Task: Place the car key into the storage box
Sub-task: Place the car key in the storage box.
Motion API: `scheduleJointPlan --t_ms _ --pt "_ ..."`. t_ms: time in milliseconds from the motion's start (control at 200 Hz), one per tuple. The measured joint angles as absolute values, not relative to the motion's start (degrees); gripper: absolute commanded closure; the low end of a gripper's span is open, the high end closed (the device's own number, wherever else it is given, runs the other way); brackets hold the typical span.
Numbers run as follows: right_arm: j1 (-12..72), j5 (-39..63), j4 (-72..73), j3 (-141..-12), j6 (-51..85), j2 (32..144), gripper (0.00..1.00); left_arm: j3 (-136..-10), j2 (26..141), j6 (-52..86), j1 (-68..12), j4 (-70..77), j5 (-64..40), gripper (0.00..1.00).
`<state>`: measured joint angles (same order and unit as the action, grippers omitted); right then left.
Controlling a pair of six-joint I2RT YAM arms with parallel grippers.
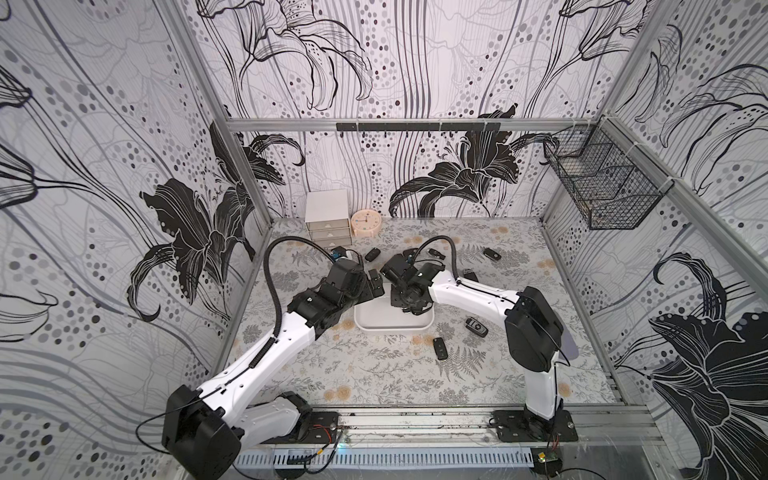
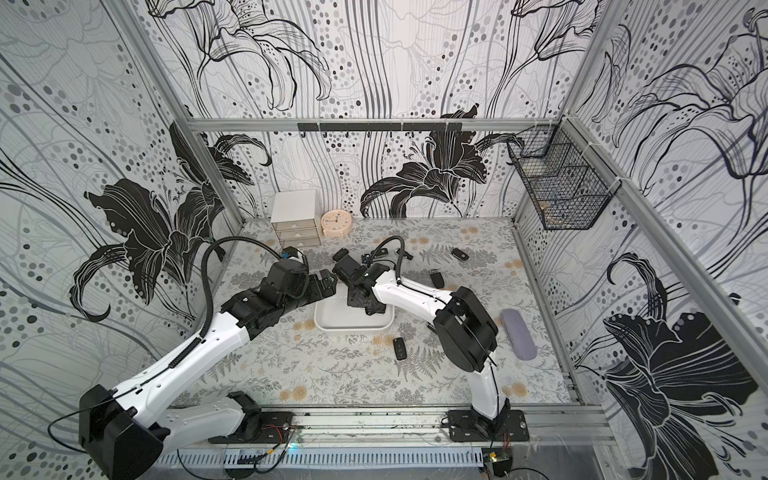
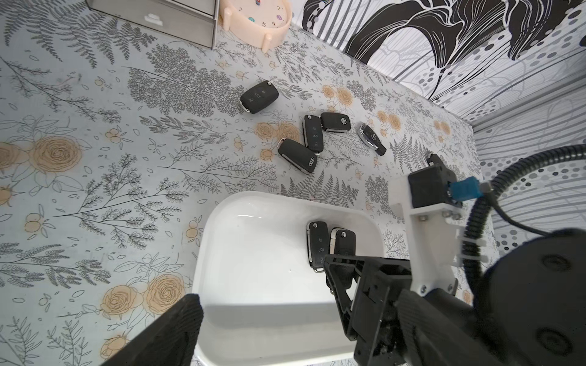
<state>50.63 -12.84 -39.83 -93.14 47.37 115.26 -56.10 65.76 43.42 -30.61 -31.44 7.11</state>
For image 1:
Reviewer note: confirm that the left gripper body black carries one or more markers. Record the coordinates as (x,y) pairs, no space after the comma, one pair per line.
(359,291)

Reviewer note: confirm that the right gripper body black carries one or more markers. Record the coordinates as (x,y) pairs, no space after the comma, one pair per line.
(396,271)

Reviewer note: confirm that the white storage tray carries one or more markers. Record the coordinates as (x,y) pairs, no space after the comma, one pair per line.
(379,317)

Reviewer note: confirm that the silver black bmw key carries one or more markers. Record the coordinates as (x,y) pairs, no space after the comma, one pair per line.
(476,327)

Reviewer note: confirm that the black car key front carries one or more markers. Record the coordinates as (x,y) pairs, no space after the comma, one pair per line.
(440,349)

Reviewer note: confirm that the black car key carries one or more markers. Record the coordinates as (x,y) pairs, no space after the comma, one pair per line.
(372,254)
(491,254)
(440,349)

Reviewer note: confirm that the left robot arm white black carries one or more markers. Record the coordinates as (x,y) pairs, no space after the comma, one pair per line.
(205,428)

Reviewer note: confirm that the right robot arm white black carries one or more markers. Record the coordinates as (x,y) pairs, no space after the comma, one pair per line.
(533,330)

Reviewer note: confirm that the black silver mercedes key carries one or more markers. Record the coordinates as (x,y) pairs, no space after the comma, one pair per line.
(436,254)

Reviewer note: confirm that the black car key far right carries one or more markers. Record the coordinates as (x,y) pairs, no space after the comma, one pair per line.
(491,254)

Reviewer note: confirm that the pink round alarm clock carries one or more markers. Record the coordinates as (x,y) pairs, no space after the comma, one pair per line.
(366,223)

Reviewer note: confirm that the white mini drawer cabinet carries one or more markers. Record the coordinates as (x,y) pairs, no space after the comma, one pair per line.
(327,218)

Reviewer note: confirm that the purple tray lid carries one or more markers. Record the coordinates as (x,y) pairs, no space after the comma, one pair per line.
(569,348)

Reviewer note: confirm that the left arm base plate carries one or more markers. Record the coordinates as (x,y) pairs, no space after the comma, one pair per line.
(315,428)

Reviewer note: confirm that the black wall rail bar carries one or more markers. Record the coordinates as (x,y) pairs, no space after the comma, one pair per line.
(414,127)

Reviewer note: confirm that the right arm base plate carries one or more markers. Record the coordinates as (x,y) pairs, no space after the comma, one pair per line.
(515,426)

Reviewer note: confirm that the white cable duct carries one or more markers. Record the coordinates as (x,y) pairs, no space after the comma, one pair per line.
(392,458)

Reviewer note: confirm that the black wire wall basket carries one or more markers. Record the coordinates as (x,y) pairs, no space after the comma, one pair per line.
(603,176)

